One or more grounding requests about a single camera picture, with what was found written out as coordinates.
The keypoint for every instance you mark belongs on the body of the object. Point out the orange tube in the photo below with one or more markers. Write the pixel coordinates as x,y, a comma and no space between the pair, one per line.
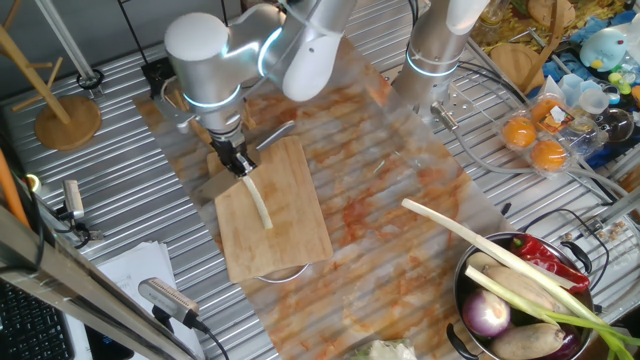
10,195

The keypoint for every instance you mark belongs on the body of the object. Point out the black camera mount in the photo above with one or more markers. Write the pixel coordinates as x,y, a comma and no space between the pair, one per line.
75,230

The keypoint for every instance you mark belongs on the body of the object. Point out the aluminium profile bar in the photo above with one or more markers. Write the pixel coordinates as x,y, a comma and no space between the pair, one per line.
622,207

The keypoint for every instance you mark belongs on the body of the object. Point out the white plastic cup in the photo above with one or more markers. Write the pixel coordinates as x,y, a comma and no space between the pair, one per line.
594,101
570,87

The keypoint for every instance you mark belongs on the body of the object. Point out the light blue plush toy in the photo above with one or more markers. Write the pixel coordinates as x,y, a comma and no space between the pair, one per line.
602,50

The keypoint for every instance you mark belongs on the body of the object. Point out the aluminium frame beam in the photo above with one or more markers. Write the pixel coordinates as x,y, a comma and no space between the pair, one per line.
50,267

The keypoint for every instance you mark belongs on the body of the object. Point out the black keyboard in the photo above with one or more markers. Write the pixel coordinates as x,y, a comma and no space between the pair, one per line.
30,330

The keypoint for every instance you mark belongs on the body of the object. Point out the clear glass bowl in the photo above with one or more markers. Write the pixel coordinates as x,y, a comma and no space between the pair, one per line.
617,125

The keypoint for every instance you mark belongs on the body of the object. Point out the white paper stack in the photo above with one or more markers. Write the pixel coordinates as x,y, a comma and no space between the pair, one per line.
135,265

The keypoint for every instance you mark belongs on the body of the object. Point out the brown sweet potato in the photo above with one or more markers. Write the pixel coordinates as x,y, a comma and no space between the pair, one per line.
525,342
525,287

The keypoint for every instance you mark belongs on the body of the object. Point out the marble pattern table mat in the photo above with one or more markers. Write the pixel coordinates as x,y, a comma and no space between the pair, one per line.
375,175

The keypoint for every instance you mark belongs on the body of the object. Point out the pale green cabbage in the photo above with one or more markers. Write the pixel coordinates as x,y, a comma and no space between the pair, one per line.
385,351

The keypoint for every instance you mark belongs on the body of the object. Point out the clear plastic fruit container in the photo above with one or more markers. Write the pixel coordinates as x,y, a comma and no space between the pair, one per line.
575,140

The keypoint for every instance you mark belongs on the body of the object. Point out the silver tripod pole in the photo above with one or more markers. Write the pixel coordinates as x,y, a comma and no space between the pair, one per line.
66,40

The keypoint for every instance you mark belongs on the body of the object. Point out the purple eggplant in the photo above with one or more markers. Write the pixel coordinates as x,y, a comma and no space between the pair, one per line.
570,345

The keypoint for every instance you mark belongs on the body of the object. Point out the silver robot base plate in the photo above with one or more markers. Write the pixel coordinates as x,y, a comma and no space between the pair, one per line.
462,102

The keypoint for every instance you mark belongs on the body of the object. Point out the purple onion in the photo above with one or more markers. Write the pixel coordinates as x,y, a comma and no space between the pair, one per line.
485,315

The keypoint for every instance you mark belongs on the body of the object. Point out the small black object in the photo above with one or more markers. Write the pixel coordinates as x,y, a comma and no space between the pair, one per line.
506,209

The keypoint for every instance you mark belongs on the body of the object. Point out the long green scallion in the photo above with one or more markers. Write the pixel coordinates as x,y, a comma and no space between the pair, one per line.
500,290
450,226

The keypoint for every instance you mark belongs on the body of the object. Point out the yellow dried pasta bag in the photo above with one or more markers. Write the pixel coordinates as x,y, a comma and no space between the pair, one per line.
595,10

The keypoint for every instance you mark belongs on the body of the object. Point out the green toy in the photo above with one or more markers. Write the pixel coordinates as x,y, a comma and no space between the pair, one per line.
622,86

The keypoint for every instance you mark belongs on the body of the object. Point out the orange fruit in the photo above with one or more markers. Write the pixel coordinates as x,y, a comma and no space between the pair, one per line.
548,156
542,112
518,132

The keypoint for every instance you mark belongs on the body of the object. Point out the steel cleaver knife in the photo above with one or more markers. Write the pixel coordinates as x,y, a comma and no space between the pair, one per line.
277,134

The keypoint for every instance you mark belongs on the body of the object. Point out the white scallion stalk piece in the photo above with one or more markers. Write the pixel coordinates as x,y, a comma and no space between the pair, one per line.
257,202

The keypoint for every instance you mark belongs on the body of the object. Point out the pale potato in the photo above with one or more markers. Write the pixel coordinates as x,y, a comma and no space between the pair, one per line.
480,260

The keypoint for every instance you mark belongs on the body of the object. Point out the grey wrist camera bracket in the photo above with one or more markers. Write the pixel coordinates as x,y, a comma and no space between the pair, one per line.
172,112

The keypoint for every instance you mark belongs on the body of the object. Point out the silver depth camera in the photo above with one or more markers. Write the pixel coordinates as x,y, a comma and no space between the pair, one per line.
73,199
167,298

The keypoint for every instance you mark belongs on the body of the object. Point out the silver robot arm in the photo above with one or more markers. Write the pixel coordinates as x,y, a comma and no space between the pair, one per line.
210,75

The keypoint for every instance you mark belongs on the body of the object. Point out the clear glass jar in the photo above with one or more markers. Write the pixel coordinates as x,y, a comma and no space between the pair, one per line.
492,15

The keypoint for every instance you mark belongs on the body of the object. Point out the wooden cutting board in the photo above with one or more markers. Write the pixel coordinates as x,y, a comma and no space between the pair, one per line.
295,225

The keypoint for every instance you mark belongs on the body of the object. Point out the wooden mug tree stand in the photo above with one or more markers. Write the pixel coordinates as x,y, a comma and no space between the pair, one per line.
67,125
512,62

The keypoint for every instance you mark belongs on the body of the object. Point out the black smartphone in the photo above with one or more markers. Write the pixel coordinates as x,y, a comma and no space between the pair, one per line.
107,347

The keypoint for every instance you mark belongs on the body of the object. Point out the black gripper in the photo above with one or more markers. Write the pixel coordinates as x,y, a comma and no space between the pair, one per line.
230,149

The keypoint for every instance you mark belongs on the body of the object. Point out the red pepper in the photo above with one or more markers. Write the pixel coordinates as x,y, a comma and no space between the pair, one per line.
540,252

